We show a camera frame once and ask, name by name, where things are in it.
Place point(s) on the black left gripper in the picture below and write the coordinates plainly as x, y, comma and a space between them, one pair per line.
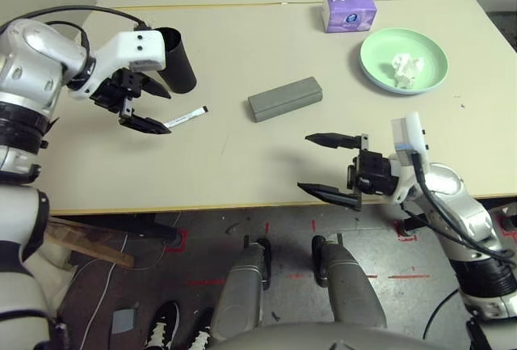
117, 91

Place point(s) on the light green plate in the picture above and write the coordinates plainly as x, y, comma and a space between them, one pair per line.
379, 53

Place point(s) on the white tissue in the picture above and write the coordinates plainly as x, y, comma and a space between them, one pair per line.
406, 69

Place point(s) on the grey robot left leg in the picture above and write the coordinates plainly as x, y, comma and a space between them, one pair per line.
242, 289

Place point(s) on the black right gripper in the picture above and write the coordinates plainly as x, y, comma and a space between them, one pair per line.
373, 176

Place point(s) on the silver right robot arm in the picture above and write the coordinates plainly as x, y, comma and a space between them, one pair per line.
456, 196

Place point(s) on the brown wooden block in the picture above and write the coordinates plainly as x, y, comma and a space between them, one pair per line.
93, 245

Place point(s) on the small grey floor box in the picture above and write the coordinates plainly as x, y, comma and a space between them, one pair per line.
124, 321

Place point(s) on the white marker black cap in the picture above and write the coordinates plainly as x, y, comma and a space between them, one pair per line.
187, 116

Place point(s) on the grey glasses case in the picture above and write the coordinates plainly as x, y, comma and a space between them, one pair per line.
282, 99

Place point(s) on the purple tissue pack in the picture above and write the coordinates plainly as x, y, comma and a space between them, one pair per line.
349, 16

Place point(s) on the grey robot leg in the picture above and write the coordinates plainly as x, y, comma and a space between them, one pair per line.
242, 289
349, 285

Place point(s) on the grey robot right leg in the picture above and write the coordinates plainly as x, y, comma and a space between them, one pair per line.
349, 285

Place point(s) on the black white sneaker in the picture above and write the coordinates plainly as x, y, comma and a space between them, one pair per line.
163, 325
202, 331

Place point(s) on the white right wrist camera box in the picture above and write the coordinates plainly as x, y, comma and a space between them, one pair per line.
410, 136

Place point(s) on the black plastic cup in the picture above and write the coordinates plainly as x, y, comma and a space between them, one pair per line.
182, 67

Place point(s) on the black table foot beam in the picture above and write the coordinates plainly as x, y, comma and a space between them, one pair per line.
412, 224
137, 226

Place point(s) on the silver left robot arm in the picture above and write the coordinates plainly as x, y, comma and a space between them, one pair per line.
32, 55

